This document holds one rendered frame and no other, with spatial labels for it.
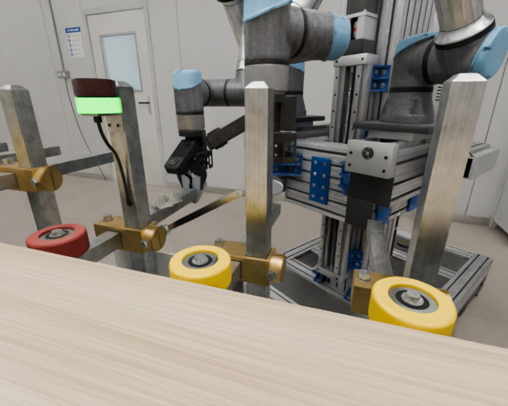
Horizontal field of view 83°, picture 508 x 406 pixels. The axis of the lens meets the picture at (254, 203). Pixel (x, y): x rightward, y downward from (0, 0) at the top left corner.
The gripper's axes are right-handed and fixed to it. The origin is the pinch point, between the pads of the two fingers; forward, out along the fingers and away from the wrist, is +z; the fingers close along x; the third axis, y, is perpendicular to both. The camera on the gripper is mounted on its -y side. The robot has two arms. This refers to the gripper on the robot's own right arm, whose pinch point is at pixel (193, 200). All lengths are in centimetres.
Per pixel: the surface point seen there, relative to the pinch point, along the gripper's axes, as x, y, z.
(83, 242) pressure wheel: -3.9, -40.5, -7.8
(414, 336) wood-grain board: -49, -47, -9
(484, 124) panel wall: -150, 228, -4
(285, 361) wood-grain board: -39, -53, -9
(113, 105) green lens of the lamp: -7.0, -32.7, -27.8
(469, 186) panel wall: -152, 227, 51
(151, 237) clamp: -8.4, -30.3, -4.2
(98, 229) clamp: 3.7, -30.8, -4.2
